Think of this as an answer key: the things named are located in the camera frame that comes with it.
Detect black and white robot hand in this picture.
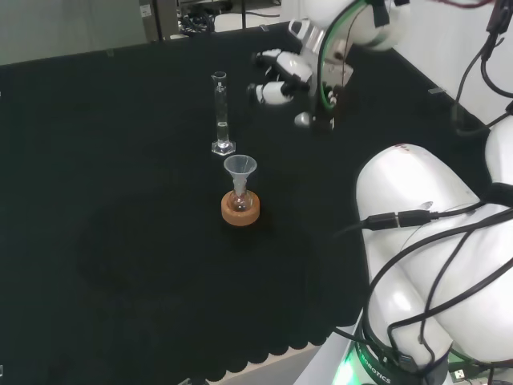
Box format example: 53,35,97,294
246,18,354,136

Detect black cable bundle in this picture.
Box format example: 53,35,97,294
178,7,217,39

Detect clear plastic funnel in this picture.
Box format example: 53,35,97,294
223,154,258,197

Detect cork ring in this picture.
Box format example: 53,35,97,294
220,190,262,228

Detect grey metal cabinet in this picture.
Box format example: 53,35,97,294
139,0,180,43

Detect small round-bottom glass flask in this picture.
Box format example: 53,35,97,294
231,186,252,213

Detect black bench cloth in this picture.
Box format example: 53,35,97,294
0,19,513,382

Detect clear glass graduated cylinder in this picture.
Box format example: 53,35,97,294
211,71,237,156

